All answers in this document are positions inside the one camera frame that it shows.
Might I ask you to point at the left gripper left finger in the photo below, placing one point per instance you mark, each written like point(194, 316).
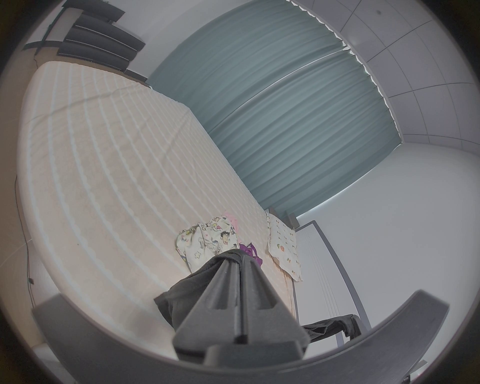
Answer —
point(213, 311)

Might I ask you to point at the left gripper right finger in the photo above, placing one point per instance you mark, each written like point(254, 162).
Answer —
point(266, 315)

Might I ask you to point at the black T-shirt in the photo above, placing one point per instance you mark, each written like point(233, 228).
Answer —
point(187, 292)

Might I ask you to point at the bed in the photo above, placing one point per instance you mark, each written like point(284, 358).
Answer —
point(112, 168)

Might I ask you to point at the purple garment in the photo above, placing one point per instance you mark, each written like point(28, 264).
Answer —
point(249, 250)

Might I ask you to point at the white printed pillow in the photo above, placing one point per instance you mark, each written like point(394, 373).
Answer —
point(285, 247)

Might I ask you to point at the white printed pyjama top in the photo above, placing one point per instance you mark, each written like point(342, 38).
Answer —
point(204, 240)

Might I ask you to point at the pink garment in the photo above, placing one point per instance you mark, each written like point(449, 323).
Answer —
point(231, 220)

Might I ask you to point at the grey bedside table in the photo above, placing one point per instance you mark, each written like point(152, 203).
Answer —
point(281, 217)

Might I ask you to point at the blue-green curtain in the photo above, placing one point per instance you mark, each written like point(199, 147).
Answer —
point(243, 52)
point(300, 142)

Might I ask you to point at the dark chest of drawers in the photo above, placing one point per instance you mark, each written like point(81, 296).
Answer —
point(101, 37)

